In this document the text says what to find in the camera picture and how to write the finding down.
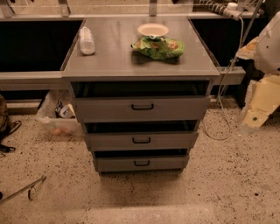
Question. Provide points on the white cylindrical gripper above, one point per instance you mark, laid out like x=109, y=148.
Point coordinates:
x=269, y=48

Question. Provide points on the grey drawer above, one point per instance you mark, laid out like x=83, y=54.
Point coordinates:
x=141, y=141
x=130, y=164
x=140, y=109

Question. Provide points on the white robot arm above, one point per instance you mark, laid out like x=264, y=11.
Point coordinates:
x=264, y=50

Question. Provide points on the grey bottom drawer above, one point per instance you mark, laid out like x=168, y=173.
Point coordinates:
x=130, y=164

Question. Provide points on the grey top drawer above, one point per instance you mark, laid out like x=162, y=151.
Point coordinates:
x=140, y=109

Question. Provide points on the grey drawer cabinet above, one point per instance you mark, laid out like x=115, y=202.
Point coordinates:
x=117, y=71

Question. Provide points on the white power strip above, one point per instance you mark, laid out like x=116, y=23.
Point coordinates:
x=229, y=10

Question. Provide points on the green chip bag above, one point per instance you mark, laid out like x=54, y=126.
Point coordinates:
x=159, y=48

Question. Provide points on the white paper bowl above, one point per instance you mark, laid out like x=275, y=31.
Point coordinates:
x=153, y=30

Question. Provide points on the clear plastic storage bin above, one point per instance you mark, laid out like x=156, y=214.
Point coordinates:
x=57, y=114

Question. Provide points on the metal rod with wheel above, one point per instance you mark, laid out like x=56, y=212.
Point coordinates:
x=31, y=185

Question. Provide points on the dark backpack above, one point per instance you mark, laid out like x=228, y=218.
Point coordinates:
x=6, y=127

